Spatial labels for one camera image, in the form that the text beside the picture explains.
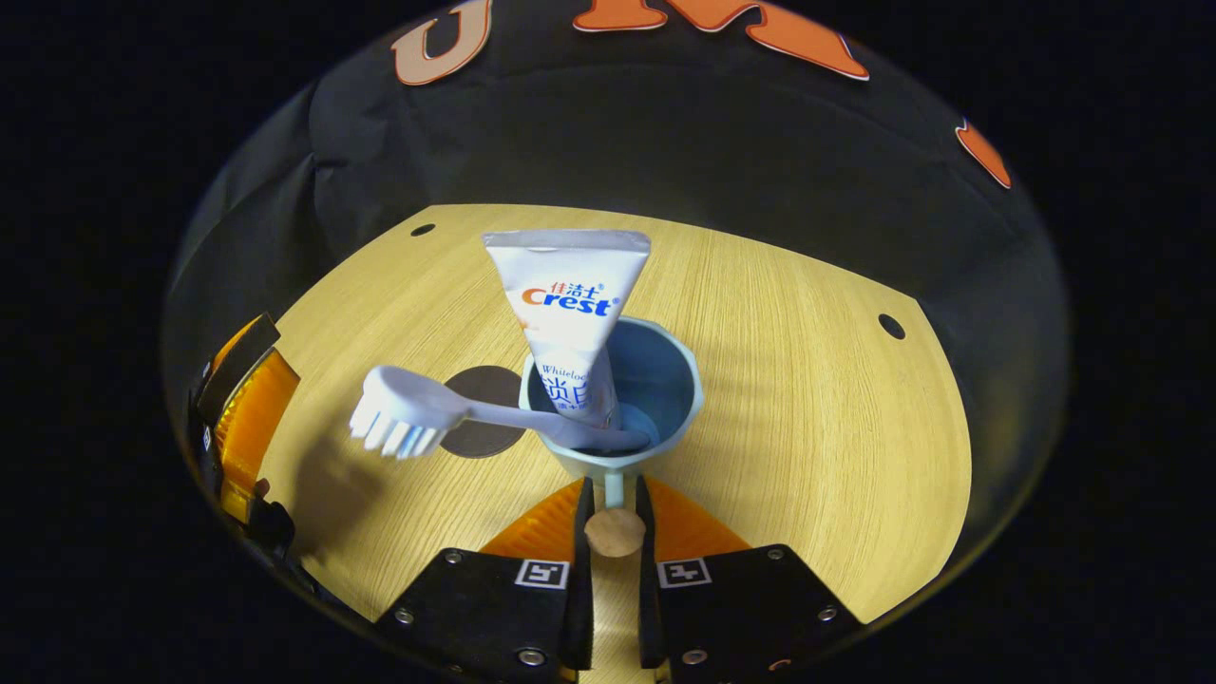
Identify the round dark brown coaster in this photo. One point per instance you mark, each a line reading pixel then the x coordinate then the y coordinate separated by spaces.
pixel 489 437

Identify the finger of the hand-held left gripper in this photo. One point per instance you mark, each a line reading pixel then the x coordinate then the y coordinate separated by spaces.
pixel 237 366
pixel 256 427

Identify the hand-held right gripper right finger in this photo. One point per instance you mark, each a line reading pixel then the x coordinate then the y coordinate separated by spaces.
pixel 646 598

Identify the white toothbrush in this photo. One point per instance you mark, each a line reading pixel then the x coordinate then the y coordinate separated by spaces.
pixel 418 408

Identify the white toothpaste tube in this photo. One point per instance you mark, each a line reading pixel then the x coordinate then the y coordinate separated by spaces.
pixel 570 294

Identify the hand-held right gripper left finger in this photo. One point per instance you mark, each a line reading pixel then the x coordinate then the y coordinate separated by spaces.
pixel 581 589

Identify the black backdrop cloth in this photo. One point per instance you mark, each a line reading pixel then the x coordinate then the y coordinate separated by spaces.
pixel 665 123

